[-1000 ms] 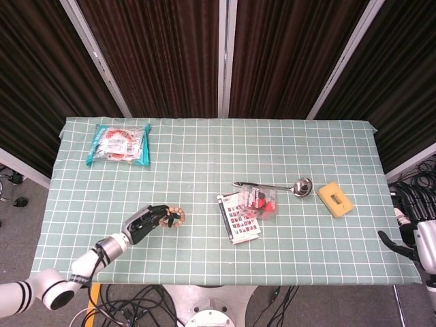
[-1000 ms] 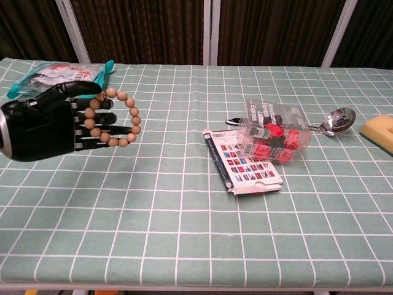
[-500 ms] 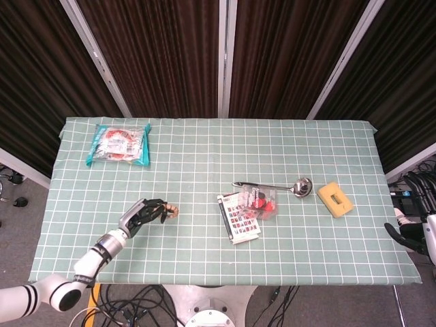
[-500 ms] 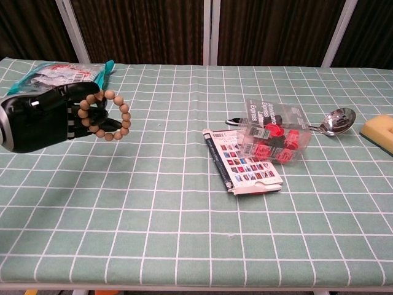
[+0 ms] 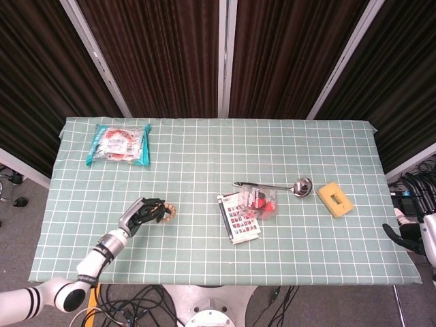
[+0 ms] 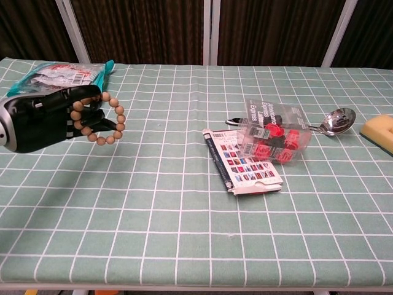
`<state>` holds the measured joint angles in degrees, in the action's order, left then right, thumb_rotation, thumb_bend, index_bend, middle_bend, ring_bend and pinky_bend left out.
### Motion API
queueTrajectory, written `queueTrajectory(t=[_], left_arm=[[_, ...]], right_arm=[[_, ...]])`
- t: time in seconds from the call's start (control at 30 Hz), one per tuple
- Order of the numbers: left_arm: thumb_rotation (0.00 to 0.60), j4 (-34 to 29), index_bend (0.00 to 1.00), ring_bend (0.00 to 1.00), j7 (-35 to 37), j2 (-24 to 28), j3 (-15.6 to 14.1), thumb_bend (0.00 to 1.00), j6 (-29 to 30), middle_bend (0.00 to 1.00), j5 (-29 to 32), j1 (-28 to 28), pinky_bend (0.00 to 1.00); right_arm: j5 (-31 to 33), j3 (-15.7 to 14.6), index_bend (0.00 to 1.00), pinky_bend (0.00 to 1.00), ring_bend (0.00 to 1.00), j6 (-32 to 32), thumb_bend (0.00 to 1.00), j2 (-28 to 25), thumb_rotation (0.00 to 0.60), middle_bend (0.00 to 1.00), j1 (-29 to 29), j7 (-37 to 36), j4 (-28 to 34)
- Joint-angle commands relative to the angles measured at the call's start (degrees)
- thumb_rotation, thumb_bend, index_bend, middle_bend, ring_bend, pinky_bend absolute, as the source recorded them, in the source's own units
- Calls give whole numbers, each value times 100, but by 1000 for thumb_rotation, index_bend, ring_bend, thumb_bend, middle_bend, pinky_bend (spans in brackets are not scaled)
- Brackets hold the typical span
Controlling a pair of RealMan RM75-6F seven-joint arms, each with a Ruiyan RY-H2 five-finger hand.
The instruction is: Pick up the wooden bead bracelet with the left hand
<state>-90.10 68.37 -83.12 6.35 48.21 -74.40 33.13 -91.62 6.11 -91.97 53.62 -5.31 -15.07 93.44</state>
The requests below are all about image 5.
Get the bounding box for white cable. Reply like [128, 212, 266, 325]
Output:
[69, 307, 127, 327]

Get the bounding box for printed card booklet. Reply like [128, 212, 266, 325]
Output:
[217, 192, 262, 245]

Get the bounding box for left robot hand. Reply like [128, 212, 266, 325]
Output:
[117, 196, 167, 238]

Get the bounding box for yellow sponge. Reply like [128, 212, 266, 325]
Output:
[316, 181, 354, 218]

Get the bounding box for steel ladle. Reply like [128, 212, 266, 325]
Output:
[232, 176, 313, 198]

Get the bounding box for grey aluminium frame post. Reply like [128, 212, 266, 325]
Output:
[305, 0, 390, 120]
[217, 0, 238, 119]
[59, 0, 133, 119]

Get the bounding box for yellow floor tape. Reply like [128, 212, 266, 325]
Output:
[80, 283, 102, 327]

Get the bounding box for teal snack bag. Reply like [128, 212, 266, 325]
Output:
[84, 123, 153, 168]

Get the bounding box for black floor cables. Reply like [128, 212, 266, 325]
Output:
[98, 284, 181, 327]

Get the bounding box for black electronics box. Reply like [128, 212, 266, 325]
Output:
[390, 189, 423, 219]

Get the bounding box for wooden bead bracelet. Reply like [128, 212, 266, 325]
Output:
[159, 202, 178, 225]

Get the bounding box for green checked tablecloth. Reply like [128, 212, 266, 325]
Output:
[27, 117, 420, 286]

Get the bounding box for clear red snack packet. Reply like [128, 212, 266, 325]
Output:
[237, 185, 279, 221]

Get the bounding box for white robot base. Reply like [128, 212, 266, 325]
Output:
[161, 284, 260, 327]

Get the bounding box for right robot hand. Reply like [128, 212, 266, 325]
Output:
[381, 172, 436, 268]

